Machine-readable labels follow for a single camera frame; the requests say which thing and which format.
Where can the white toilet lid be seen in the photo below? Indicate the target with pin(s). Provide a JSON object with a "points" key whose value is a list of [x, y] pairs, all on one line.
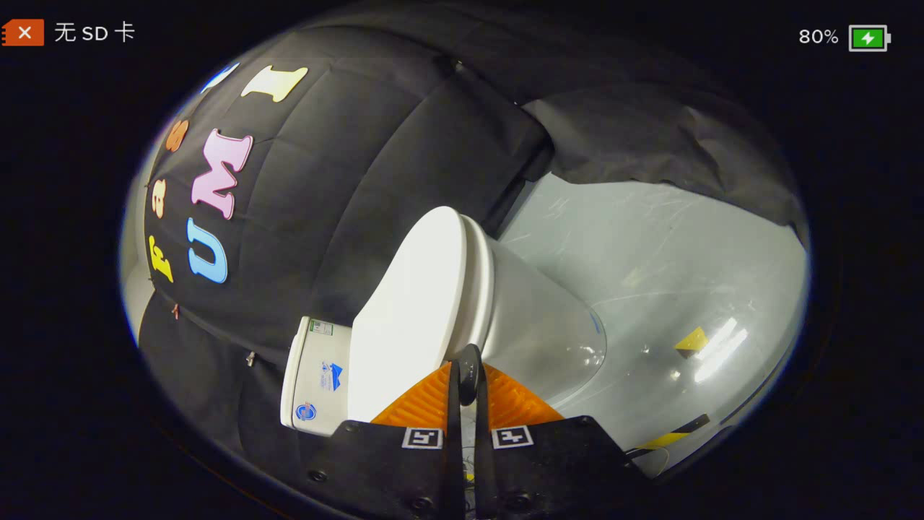
{"points": [[411, 310]]}

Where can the yellow tape piece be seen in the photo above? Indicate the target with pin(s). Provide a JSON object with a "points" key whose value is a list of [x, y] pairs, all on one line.
{"points": [[691, 341]]}

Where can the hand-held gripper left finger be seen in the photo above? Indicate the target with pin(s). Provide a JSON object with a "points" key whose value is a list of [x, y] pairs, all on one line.
{"points": [[404, 477]]}

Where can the yellow black striped tape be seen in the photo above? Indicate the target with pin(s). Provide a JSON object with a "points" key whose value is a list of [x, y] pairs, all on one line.
{"points": [[671, 435]]}

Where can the white toilet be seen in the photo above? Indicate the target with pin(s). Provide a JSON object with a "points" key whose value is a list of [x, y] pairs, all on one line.
{"points": [[534, 325]]}

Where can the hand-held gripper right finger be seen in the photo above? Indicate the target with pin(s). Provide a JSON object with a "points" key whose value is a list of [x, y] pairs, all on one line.
{"points": [[548, 469]]}

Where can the black backdrop cloth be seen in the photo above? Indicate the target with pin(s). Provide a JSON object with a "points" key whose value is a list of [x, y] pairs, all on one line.
{"points": [[361, 180]]}

